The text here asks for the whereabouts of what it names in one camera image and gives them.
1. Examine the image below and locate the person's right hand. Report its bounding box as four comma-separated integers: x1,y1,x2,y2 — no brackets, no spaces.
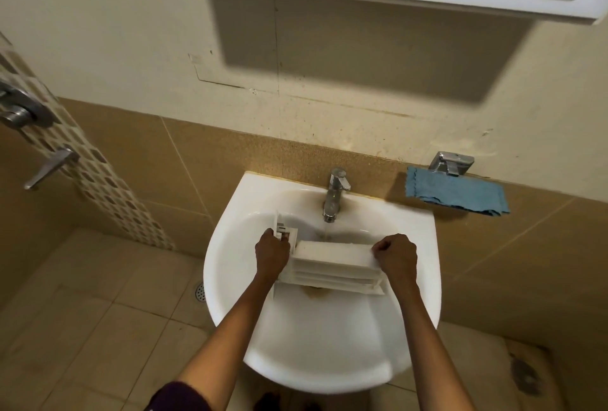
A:
370,233,419,291

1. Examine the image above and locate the person's left hand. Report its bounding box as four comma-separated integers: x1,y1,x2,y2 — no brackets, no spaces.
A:
254,228,291,286

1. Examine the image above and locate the white detergent drawer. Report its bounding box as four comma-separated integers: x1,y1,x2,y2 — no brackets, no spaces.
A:
273,210,388,300

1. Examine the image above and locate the person's left forearm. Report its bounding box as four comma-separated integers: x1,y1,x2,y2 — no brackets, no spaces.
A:
176,277,281,400

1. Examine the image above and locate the person's right forearm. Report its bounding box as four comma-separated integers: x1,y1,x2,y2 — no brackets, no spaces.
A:
391,282,477,411

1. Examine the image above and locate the person's dark patterned left sleeve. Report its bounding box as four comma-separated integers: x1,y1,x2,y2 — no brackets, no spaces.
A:
144,381,212,411

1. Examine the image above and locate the chrome sink faucet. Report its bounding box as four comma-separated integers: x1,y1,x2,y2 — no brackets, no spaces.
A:
322,167,352,224

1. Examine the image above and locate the blue cloth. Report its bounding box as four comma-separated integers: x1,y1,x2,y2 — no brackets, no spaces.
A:
404,166,510,218

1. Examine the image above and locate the white ceramic sink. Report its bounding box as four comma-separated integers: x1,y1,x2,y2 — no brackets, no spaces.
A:
203,170,443,395

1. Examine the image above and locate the chrome shower valve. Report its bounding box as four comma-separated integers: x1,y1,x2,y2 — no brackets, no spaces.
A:
0,80,58,130

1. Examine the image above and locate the chrome wall holder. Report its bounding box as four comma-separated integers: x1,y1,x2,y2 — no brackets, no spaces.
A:
427,151,476,177

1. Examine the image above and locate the chrome wall tap lever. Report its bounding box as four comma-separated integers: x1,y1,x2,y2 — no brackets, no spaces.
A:
23,144,80,191

